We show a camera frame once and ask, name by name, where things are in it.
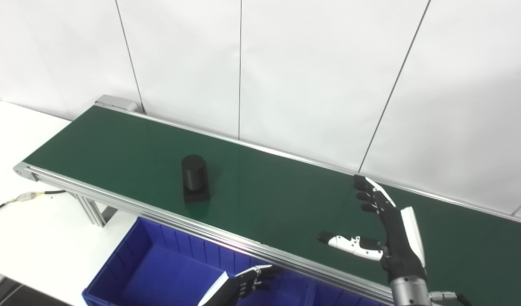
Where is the blue plastic bin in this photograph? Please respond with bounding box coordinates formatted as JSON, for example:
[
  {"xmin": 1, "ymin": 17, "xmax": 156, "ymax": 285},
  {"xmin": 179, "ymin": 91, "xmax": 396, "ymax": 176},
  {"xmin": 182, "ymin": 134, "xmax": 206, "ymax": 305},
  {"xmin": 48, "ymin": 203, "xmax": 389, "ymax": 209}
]
[
  {"xmin": 82, "ymin": 217, "xmax": 316, "ymax": 306},
  {"xmin": 309, "ymin": 278, "xmax": 390, "ymax": 306}
]

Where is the aluminium conveyor leg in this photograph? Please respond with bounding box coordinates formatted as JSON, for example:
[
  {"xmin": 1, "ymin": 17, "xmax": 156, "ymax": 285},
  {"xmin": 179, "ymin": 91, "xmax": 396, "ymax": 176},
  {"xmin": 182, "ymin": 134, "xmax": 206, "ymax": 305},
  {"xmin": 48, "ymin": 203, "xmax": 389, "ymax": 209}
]
[{"xmin": 76, "ymin": 193, "xmax": 116, "ymax": 228}]

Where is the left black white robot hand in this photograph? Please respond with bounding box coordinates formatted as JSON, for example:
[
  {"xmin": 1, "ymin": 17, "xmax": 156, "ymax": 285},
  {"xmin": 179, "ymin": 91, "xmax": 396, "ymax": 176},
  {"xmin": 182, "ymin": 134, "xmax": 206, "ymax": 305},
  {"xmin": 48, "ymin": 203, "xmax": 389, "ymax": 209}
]
[{"xmin": 197, "ymin": 264, "xmax": 283, "ymax": 306}]

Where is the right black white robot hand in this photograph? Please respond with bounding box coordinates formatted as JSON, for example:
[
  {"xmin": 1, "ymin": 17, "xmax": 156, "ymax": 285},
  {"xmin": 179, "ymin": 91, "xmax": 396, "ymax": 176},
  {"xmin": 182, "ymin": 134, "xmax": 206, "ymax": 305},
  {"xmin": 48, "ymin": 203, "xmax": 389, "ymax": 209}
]
[{"xmin": 318, "ymin": 174, "xmax": 427, "ymax": 283}]

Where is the yellow white connector cable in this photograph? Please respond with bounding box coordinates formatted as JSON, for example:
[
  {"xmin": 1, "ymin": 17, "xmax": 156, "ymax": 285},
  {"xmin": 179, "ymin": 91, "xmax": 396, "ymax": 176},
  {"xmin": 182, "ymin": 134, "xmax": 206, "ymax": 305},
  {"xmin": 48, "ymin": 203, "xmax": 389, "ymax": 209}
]
[{"xmin": 0, "ymin": 190, "xmax": 68, "ymax": 215}]

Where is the grey conveyor motor housing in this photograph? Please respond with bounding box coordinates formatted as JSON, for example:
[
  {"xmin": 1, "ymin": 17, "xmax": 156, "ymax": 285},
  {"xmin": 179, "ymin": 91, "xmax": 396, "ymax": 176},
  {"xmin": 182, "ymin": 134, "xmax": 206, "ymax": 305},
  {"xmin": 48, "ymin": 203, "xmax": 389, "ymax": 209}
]
[{"xmin": 95, "ymin": 95, "xmax": 140, "ymax": 113}]

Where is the green conveyor belt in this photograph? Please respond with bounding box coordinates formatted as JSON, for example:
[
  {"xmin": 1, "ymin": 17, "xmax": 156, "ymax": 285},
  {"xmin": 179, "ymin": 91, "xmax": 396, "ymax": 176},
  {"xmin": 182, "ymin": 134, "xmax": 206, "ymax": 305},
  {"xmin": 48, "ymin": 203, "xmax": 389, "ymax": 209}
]
[
  {"xmin": 23, "ymin": 105, "xmax": 521, "ymax": 306},
  {"xmin": 13, "ymin": 100, "xmax": 521, "ymax": 306}
]

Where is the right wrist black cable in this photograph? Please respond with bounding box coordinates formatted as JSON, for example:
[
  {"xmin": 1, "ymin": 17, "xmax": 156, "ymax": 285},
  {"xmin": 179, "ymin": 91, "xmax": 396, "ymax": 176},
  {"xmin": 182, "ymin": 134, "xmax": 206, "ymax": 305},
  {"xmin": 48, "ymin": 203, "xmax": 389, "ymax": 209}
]
[{"xmin": 429, "ymin": 291, "xmax": 471, "ymax": 306}]

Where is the black cylinder part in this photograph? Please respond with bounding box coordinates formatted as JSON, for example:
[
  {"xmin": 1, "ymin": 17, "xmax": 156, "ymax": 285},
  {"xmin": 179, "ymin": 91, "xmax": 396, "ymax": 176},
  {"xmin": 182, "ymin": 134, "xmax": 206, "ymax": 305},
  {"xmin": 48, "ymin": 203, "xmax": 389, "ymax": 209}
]
[{"xmin": 181, "ymin": 154, "xmax": 211, "ymax": 204}]

